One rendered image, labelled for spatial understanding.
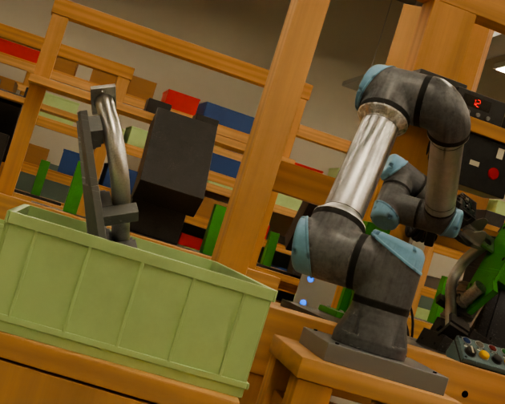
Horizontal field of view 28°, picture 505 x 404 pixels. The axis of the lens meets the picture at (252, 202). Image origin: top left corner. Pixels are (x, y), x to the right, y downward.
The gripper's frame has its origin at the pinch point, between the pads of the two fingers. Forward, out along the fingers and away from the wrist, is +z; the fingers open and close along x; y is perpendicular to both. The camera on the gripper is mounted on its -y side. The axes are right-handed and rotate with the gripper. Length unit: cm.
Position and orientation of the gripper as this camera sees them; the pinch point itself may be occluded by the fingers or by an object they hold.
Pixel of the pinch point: (481, 244)
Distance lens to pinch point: 274.2
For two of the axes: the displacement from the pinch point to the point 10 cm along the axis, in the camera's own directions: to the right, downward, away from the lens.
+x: 2.1, -6.1, 7.7
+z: 7.9, 5.7, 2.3
